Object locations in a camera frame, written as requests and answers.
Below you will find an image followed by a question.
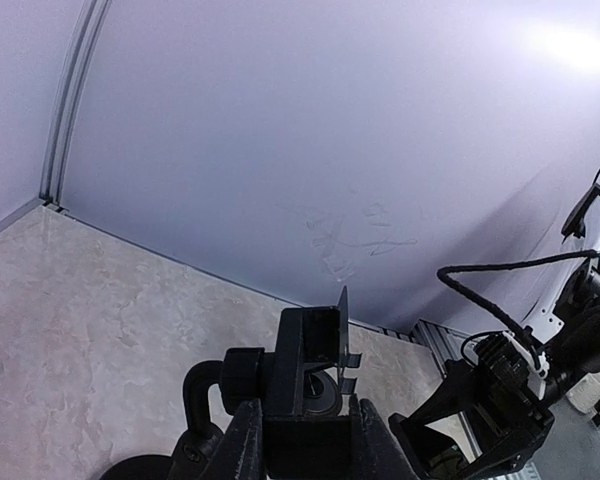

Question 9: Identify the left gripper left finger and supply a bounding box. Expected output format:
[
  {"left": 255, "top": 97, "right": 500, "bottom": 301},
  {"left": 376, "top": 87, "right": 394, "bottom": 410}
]
[{"left": 207, "top": 399, "right": 267, "bottom": 479}]

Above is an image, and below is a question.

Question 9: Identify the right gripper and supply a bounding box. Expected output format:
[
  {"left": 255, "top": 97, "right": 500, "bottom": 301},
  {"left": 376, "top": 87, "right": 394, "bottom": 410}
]
[{"left": 389, "top": 334, "right": 554, "bottom": 479}]

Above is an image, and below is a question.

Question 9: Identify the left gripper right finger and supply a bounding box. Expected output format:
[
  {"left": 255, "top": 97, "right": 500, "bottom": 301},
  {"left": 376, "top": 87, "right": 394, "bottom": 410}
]
[{"left": 349, "top": 394, "right": 417, "bottom": 480}]

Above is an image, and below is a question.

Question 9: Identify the black pole phone stand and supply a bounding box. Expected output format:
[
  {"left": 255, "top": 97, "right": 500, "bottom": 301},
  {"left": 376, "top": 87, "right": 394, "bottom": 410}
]
[{"left": 103, "top": 308, "right": 351, "bottom": 479}]

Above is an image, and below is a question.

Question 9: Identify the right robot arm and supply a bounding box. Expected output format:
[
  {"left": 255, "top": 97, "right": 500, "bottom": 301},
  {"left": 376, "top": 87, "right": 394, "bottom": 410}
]
[{"left": 389, "top": 182, "right": 600, "bottom": 479}]

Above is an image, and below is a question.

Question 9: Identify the round-base plate phone stand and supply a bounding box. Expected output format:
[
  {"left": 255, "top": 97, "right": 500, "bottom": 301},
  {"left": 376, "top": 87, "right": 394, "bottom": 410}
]
[{"left": 303, "top": 286, "right": 362, "bottom": 417}]

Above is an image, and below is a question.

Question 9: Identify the right camera cable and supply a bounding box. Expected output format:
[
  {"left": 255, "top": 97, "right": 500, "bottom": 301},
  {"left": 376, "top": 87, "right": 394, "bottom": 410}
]
[{"left": 437, "top": 249, "right": 600, "bottom": 361}]

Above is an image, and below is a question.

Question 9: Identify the left aluminium frame post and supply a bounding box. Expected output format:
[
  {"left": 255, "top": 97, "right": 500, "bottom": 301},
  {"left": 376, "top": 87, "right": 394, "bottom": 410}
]
[{"left": 39, "top": 0, "right": 112, "bottom": 206}]

